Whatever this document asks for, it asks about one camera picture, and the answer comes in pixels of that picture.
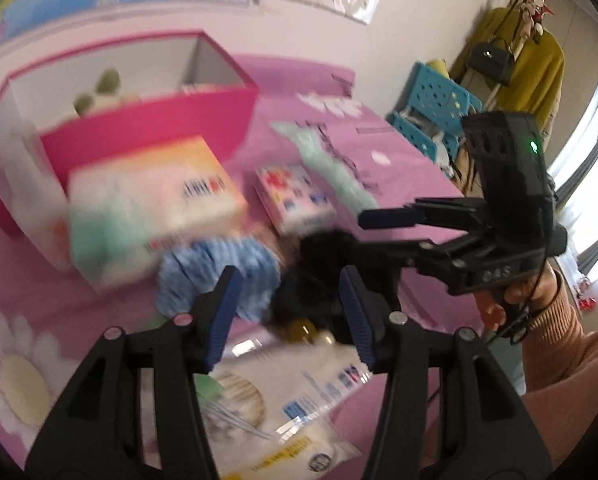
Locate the small yellow item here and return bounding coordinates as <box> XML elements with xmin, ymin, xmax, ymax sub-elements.
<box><xmin>284</xmin><ymin>317</ymin><xmax>337</xmax><ymax>346</ymax></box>

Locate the blue plastic stool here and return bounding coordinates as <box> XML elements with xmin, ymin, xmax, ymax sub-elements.
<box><xmin>388</xmin><ymin>61</ymin><xmax>484</xmax><ymax>161</ymax></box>

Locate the white cotton pads packet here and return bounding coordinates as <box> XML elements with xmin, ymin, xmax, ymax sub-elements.
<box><xmin>194</xmin><ymin>332</ymin><xmax>374</xmax><ymax>480</ymax></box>

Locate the person's right forearm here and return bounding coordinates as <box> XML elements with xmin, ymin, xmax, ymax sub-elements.
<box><xmin>521</xmin><ymin>285</ymin><xmax>598</xmax><ymax>466</ymax></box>

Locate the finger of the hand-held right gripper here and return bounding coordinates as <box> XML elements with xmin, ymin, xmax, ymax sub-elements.
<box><xmin>358</xmin><ymin>198</ymin><xmax>487</xmax><ymax>235</ymax></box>
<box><xmin>351</xmin><ymin>232</ymin><xmax>480</xmax><ymax>293</ymax></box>

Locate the large white orange tissue pack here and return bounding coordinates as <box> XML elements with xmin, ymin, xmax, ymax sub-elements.
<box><xmin>66</xmin><ymin>135</ymin><xmax>250</xmax><ymax>291</ymax></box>

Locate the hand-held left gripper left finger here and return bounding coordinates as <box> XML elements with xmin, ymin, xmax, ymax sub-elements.
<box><xmin>25</xmin><ymin>266</ymin><xmax>244</xmax><ymax>480</ymax></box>

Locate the blue checked scrunchie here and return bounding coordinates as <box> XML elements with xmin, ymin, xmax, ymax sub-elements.
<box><xmin>154</xmin><ymin>237</ymin><xmax>282</xmax><ymax>321</ymax></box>

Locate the pink printed blanket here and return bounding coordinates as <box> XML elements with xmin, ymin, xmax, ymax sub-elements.
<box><xmin>0</xmin><ymin>52</ymin><xmax>467</xmax><ymax>480</ymax></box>

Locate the clear plastic container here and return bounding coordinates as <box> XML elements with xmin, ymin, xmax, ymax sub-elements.
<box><xmin>0</xmin><ymin>120</ymin><xmax>72</xmax><ymax>273</ymax></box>

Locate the small printed tissue pack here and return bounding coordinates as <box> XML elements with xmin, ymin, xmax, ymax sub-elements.
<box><xmin>254</xmin><ymin>162</ymin><xmax>337</xmax><ymax>236</ymax></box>

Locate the coat rack with yellow coat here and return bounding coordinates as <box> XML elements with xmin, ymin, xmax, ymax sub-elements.
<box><xmin>449</xmin><ymin>7</ymin><xmax>564</xmax><ymax>131</ymax></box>

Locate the person's right hand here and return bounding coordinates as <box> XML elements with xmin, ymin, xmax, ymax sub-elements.
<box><xmin>473</xmin><ymin>267</ymin><xmax>564</xmax><ymax>333</ymax></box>

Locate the red white hanging ornament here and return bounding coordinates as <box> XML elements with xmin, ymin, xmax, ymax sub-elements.
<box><xmin>521</xmin><ymin>0</ymin><xmax>550</xmax><ymax>41</ymax></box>

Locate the pink storage box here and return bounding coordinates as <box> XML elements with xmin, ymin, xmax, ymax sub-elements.
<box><xmin>0</xmin><ymin>30</ymin><xmax>260</xmax><ymax>238</ymax></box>

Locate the black fluffy scrunchie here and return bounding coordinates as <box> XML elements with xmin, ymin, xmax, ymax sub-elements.
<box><xmin>269</xmin><ymin>230</ymin><xmax>404</xmax><ymax>331</ymax></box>

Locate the black handbag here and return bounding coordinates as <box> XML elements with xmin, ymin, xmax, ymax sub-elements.
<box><xmin>466</xmin><ymin>37</ymin><xmax>517</xmax><ymax>86</ymax></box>

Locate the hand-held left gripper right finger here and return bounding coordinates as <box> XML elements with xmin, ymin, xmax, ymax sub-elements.
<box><xmin>339</xmin><ymin>265</ymin><xmax>552</xmax><ymax>480</ymax></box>

